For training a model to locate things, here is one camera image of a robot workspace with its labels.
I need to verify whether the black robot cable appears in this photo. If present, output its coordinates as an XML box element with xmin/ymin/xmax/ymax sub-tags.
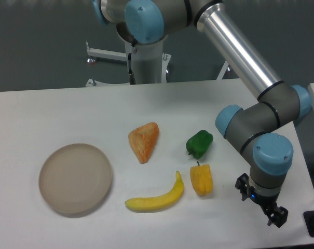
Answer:
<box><xmin>127</xmin><ymin>38</ymin><xmax>138</xmax><ymax>85</ymax></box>

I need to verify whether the yellow banana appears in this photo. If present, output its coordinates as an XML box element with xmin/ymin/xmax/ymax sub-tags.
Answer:
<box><xmin>125</xmin><ymin>171</ymin><xmax>184</xmax><ymax>212</ymax></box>

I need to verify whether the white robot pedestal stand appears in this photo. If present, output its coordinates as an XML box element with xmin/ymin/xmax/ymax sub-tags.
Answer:
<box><xmin>85</xmin><ymin>38</ymin><xmax>233</xmax><ymax>87</ymax></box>

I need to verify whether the green bell pepper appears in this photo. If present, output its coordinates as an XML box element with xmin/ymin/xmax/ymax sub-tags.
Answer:
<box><xmin>186</xmin><ymin>130</ymin><xmax>214</xmax><ymax>159</ymax></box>

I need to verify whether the beige round plate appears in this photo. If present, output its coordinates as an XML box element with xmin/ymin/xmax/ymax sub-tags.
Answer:
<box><xmin>38</xmin><ymin>143</ymin><xmax>113</xmax><ymax>217</ymax></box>

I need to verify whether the yellow orange bell pepper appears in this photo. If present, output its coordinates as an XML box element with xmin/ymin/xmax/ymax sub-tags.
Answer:
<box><xmin>190</xmin><ymin>161</ymin><xmax>213</xmax><ymax>197</ymax></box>

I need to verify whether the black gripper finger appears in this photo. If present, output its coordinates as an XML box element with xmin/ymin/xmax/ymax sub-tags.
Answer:
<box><xmin>265</xmin><ymin>204</ymin><xmax>289</xmax><ymax>228</ymax></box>
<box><xmin>235</xmin><ymin>173</ymin><xmax>250</xmax><ymax>201</ymax></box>

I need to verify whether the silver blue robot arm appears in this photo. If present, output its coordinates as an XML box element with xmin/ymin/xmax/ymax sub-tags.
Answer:
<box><xmin>92</xmin><ymin>1</ymin><xmax>311</xmax><ymax>227</ymax></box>

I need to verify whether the orange triangular bread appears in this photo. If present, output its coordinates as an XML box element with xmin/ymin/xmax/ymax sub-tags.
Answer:
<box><xmin>128</xmin><ymin>122</ymin><xmax>159</xmax><ymax>164</ymax></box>

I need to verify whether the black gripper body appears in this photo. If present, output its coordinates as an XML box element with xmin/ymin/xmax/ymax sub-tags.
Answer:
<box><xmin>247</xmin><ymin>178</ymin><xmax>280</xmax><ymax>210</ymax></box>

